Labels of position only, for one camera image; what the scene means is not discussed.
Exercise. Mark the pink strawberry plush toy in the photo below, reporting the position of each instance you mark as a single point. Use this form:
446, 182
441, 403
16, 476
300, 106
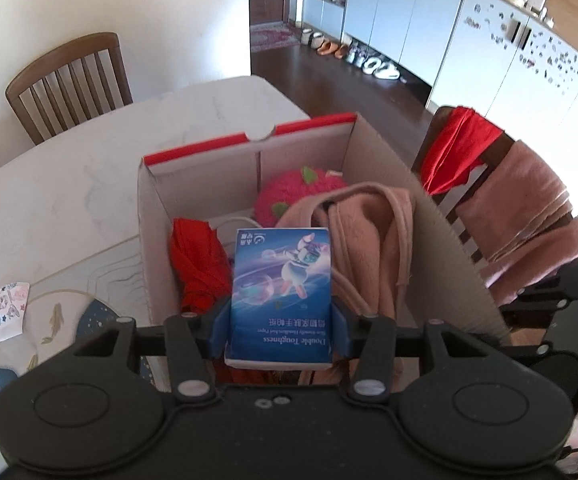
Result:
294, 190

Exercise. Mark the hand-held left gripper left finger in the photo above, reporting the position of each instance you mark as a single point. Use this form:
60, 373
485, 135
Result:
219, 332

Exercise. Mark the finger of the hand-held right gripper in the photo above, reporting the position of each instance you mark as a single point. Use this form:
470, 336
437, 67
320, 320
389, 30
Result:
554, 350
561, 295

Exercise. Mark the blue tissue pack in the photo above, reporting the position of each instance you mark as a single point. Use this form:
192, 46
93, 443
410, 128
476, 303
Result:
279, 280

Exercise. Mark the pink towel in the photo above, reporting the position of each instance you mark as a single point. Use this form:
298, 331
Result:
524, 220

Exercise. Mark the large red garment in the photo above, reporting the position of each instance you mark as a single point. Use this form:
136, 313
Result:
456, 150

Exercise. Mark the white wall cabinet unit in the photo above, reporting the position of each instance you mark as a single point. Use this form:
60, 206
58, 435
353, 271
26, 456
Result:
394, 10

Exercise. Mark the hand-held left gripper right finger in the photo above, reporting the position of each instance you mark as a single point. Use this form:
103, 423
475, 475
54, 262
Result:
343, 332

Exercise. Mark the row of shoes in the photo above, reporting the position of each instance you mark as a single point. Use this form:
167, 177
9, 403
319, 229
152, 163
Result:
369, 60

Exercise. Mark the red and white cardboard box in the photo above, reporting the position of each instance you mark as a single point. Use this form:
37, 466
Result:
199, 195

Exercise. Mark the small red cloth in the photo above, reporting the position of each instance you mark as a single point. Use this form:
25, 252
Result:
199, 265

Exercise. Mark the printed table mat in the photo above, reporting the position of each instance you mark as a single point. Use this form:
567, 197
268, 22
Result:
94, 315

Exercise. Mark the white refrigerator with magnets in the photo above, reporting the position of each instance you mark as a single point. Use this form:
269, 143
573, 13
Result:
519, 70

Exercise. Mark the white printed face mask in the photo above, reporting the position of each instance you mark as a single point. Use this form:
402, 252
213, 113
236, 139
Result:
6, 310

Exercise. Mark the patterned rug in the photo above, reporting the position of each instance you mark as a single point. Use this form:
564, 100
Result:
274, 37

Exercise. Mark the pink fleece garment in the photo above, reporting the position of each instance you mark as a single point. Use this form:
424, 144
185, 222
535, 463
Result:
369, 240

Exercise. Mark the brown wooden chair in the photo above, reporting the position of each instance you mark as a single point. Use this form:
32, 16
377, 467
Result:
429, 135
64, 80

